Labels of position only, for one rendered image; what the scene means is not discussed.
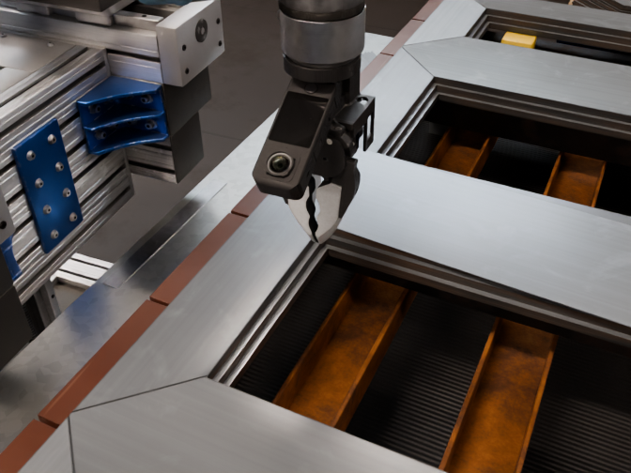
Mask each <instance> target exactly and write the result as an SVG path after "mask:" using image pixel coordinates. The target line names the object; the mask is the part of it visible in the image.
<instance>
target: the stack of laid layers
mask: <svg viewBox="0 0 631 473"><path fill-rule="evenodd" d="M488 28H491V29H497V30H502V31H507V32H513V33H518V34H524V35H529V36H535V37H540V38H550V39H556V40H561V41H567V42H572V43H577V44H583V45H589V46H594V47H599V48H605V49H611V50H616V51H621V52H627V53H631V32H626V31H621V30H615V29H609V28H604V27H598V26H591V25H586V24H580V23H569V22H564V21H558V20H552V19H547V18H541V17H535V16H529V15H523V14H517V13H512V12H506V11H500V10H495V9H489V8H486V9H485V11H484V12H483V14H482V15H481V16H480V18H479V19H478V20H477V22H476V23H475V24H474V25H473V27H472V28H471V29H470V30H469V32H468V33H467V34H466V35H465V37H468V38H477V39H481V38H482V37H483V35H484V34H485V32H486V31H487V29H488ZM438 100H442V101H446V102H451V103H455V104H459V105H464V106H469V107H472V108H477V109H482V110H487V111H490V112H495V113H500V114H508V115H512V116H516V117H521V118H526V119H529V120H534V121H539V122H543V123H547V124H552V125H557V126H561V127H566V128H570V129H574V130H583V131H587V132H591V133H596V134H600V135H605V136H609V137H613V138H618V139H623V140H627V141H631V116H628V115H623V114H615V113H611V112H606V111H601V110H596V109H592V108H587V107H582V106H577V105H573V104H568V103H563V102H558V101H554V100H549V99H540V98H536V97H531V96H527V95H522V94H517V93H513V92H508V91H503V90H499V89H494V88H489V87H484V86H479V85H475V84H466V83H461V82H457V81H452V80H447V79H442V78H439V77H434V78H433V80H432V81H431V82H430V84H429V85H428V86H427V87H426V89H425V90H424V91H423V92H422V94H421V95H420V96H419V97H418V99H417V100H416V101H415V103H414V104H413V105H412V107H411V108H410V109H409V111H408V112H407V114H406V115H405V116H404V118H403V119H402V120H401V122H400V123H399V124H398V126H397V127H396V128H395V130H394V131H393V132H392V134H391V135H390V136H389V138H388V139H387V140H386V142H385V143H384V144H383V146H382V147H381V148H380V149H379V151H378V152H377V153H380V154H383V155H387V156H390V157H394V158H397V157H398V155H399V154H400V153H401V151H402V150H403V148H404V147H405V146H406V144H407V143H408V141H409V140H410V138H411V137H412V135H413V134H414V132H415V131H416V130H417V128H419V126H420V125H421V124H422V122H423V120H424V119H425V118H426V116H427V115H428V113H429V112H430V110H431V109H432V108H433V106H434V105H435V103H436V102H437V101H438ZM429 168H432V167H429ZM432 169H436V168H432ZM436 170H439V171H442V172H445V173H449V174H452V175H458V176H461V177H464V178H467V179H471V180H475V181H478V182H482V183H485V184H488V185H491V186H495V187H498V188H502V189H505V190H508V191H514V192H517V193H521V194H525V195H528V196H531V197H534V198H538V199H541V200H545V201H548V202H551V203H554V204H558V205H561V206H567V207H571V208H574V209H577V210H581V211H584V212H588V213H591V214H594V215H597V216H601V217H604V218H608V219H611V220H615V221H620V222H624V223H627V224H631V217H629V216H625V215H622V214H618V213H614V212H610V211H606V210H603V209H599V208H595V207H591V206H584V205H581V204H577V203H573V202H569V201H565V200H562V199H558V198H554V197H549V196H545V195H542V194H538V193H534V192H530V191H523V190H520V189H516V188H512V187H508V186H504V185H501V184H497V183H493V182H489V181H485V180H482V179H478V178H474V177H470V176H465V175H459V174H455V173H451V172H447V171H443V170H440V169H436ZM327 256H331V257H335V258H338V259H341V260H345V261H348V262H350V263H353V264H357V265H360V266H363V267H369V268H371V269H374V270H377V271H381V272H384V273H387V274H391V275H393V276H396V277H399V278H403V279H406V280H409V281H412V282H417V283H420V284H423V285H427V286H430V287H433V288H436V289H439V290H442V291H445V292H449V293H452V294H455V295H458V296H461V297H464V298H469V299H473V300H476V301H479V302H482V303H485V304H488V305H491V306H495V307H498V308H501V309H504V310H507V311H510V312H513V313H519V314H522V315H525V316H528V317H531V318H534V319H537V320H540V321H544V322H547V323H549V324H553V325H556V326H559V327H562V328H568V329H571V330H573V331H577V332H580V333H583V334H586V335H590V336H593V337H595V338H598V339H602V340H605V341H608V342H612V343H616V344H619V345H623V346H626V347H629V348H631V328H629V327H626V326H623V325H620V324H617V323H614V322H611V321H608V320H606V319H603V318H600V317H597V316H594V315H591V314H588V313H585V312H582V311H579V310H576V309H573V308H570V307H567V306H564V305H561V304H559V303H556V302H553V301H550V300H547V299H544V298H539V297H537V296H534V295H531V294H528V293H525V292H522V291H519V290H516V289H514V288H511V287H508V286H505V285H502V284H499V283H496V282H492V281H489V280H486V279H483V278H480V277H477V276H474V275H471V274H468V273H466V272H463V271H460V270H457V269H454V268H451V267H446V266H444V265H441V264H438V263H435V262H432V261H429V260H426V259H424V258H422V257H419V256H416V255H413V254H410V253H407V252H402V251H399V250H397V249H394V248H391V247H388V246H385V245H382V244H379V243H376V242H374V241H371V240H369V239H366V238H363V237H360V236H355V235H352V234H350V233H347V232H344V231H341V230H338V229H336V230H335V232H334V233H333V234H332V236H331V237H330V238H329V239H328V240H326V241H325V242H324V243H322V244H319V243H318V242H314V241H312V239H311V241H310V242H309V243H308V244H307V246H306V247H305V248H304V250H303V251H302V252H301V254H300V255H299V257H298V258H297V259H296V261H295V262H294V263H293V265H292V266H291V267H290V269H289V270H288V271H287V272H286V274H285V275H284V276H283V278H282V279H281V280H280V281H279V282H278V284H277V285H276V286H275V288H274V289H273V290H272V292H271V293H270V294H269V296H268V297H267V299H266V300H265V301H264V303H263V304H262V305H261V307H260V308H259V309H258V311H257V312H256V313H255V315H254V316H253V317H252V319H251V320H250V321H249V323H248V324H247V325H246V327H245V328H244V329H243V331H242V332H241V333H240V334H239V336H238V337H237V338H236V340H235V341H234V342H233V343H232V345H231V346H230V347H229V349H228V350H227V351H226V353H225V354H224V355H223V357H222V358H221V359H220V361H219V362H218V363H217V365H216V366H215V367H214V369H213V370H212V371H211V373H210V374H209V375H208V376H206V377H207V378H210V379H212V380H215V381H217V382H220V383H222V384H225V385H226V386H229V387H231V388H234V387H235V385H236V384H237V383H238V381H239V380H240V379H241V377H242V376H243V375H244V373H245V372H246V370H247V369H248V367H249V366H250V365H251V363H252V362H253V360H254V359H255V357H256V356H257V354H258V353H259V352H260V350H261V349H262V347H263V346H264V344H265V343H266V342H267V340H268V339H269V337H270V336H271V334H272V333H273V331H274V330H275V329H276V328H277V327H278V325H279V324H280V322H281V321H282V320H283V318H284V317H285V315H286V314H287V312H288V311H289V309H290V308H291V306H292V305H293V304H294V302H295V301H296V299H297V298H298V297H299V295H300V293H301V292H302V291H303V289H304V288H305V286H306V285H307V283H308V282H309V281H310V280H311V279H312V277H313V276H314V275H315V273H316V271H317V270H318V269H319V267H320V266H321V264H322V263H323V261H324V260H325V259H326V257H327Z"/></svg>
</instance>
